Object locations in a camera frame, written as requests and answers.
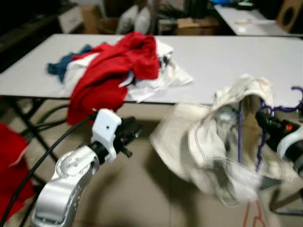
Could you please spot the purple plastic hanger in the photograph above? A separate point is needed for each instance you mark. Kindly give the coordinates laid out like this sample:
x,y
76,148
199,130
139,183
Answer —
x,y
239,132

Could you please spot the cream denim jacket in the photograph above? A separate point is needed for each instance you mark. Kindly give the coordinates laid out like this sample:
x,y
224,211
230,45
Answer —
x,y
189,137

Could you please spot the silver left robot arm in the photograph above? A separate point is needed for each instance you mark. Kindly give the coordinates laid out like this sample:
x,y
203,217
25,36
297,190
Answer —
x,y
61,189

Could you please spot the red garment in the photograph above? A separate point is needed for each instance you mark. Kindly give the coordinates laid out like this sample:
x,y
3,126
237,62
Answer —
x,y
109,71

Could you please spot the blue garment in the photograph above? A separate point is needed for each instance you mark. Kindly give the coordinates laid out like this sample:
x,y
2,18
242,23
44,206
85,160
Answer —
x,y
59,68

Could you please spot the white grey sack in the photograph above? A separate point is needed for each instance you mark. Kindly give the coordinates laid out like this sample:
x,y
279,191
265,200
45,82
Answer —
x,y
135,21

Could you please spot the red shirt white buttons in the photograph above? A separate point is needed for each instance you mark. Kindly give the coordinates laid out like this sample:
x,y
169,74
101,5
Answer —
x,y
12,161

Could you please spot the small brown cardboard box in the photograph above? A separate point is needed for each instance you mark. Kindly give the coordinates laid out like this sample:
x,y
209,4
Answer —
x,y
196,27

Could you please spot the brown round-hole wooden box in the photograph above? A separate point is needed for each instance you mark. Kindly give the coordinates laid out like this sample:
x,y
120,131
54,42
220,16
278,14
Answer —
x,y
289,16

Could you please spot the white board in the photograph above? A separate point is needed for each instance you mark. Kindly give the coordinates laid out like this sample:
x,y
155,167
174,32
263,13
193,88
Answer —
x,y
71,20

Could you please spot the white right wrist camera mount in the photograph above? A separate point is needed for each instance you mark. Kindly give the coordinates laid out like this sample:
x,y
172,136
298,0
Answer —
x,y
286,146

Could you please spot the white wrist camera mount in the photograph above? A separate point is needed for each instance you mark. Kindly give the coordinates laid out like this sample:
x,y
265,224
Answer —
x,y
286,146
106,130

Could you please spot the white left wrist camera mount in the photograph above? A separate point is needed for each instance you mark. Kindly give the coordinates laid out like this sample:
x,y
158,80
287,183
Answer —
x,y
106,130

